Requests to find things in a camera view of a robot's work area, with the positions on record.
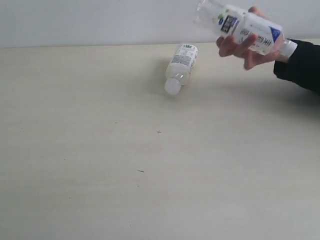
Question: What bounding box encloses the person's bare hand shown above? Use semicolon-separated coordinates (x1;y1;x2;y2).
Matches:
216;34;289;70

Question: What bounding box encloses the jasmine tea bottle white cap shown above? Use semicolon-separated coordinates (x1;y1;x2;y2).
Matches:
195;0;298;57

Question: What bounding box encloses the milky white drink bottle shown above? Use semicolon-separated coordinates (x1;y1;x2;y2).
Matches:
164;43;198;96

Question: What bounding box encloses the black sleeved forearm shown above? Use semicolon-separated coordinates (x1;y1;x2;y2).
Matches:
273;39;320;95

